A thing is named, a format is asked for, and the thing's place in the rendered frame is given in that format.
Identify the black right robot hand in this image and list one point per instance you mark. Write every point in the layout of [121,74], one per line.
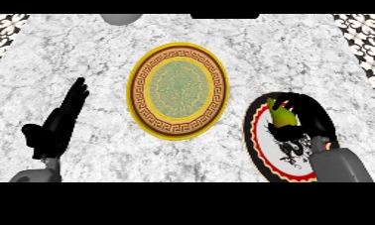
[312,113]

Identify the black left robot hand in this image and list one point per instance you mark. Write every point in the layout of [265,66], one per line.
[58,124]

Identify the green pear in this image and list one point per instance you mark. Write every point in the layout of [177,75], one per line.
[281,115]

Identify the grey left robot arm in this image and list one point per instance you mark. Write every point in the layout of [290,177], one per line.
[39,173]

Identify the black red white plate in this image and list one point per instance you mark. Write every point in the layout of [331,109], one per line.
[273,143]

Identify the gold and brown patterned plate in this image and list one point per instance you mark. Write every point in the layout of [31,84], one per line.
[177,90]

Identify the grey rounded object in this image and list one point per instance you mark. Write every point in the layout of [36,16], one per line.
[120,18]

